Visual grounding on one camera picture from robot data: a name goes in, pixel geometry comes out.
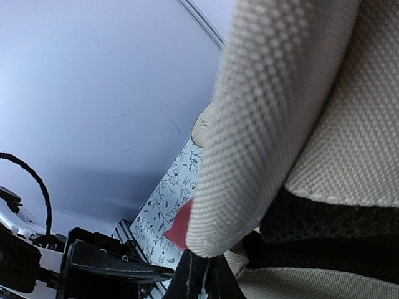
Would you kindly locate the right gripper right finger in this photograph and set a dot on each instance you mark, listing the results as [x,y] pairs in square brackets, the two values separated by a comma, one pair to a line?
[224,284]

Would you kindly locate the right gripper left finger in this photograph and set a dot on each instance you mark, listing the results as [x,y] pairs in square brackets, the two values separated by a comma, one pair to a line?
[188,280]

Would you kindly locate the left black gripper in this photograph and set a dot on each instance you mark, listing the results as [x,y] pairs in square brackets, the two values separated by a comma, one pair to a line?
[90,259]

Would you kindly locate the beige pet tent fabric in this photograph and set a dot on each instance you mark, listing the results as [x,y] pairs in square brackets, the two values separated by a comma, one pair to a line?
[298,186]

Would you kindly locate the pink pet bowl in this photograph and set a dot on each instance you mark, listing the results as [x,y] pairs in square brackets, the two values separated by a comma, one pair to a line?
[177,233]

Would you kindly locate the floral table cloth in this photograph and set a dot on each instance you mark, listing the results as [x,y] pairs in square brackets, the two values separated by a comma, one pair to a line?
[158,213]

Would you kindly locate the beige leaf plate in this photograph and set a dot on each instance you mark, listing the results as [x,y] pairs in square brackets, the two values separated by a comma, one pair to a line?
[202,124]

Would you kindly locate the front aluminium rail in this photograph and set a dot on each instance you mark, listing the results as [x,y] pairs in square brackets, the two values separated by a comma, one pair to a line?
[137,249]

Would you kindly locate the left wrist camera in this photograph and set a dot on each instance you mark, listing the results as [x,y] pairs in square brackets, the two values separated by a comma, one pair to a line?
[12,200]

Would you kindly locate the left aluminium frame post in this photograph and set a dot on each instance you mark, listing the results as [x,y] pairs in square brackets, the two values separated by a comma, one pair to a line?
[204,23]

